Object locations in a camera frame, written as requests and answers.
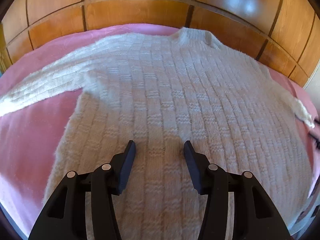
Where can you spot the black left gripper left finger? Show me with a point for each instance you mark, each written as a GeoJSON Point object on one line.
{"type": "Point", "coordinates": [64, 214]}

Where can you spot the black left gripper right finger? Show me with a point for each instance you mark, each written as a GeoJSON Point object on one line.
{"type": "Point", "coordinates": [255, 215]}

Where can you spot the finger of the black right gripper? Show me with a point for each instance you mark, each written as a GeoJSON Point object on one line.
{"type": "Point", "coordinates": [314, 134]}

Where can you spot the white knitted sweater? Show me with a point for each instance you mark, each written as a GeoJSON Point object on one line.
{"type": "Point", "coordinates": [161, 91]}

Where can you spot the pink bedspread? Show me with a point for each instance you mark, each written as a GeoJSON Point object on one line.
{"type": "Point", "coordinates": [30, 136]}

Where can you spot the wooden panelled wardrobe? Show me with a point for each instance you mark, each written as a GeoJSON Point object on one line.
{"type": "Point", "coordinates": [282, 34]}

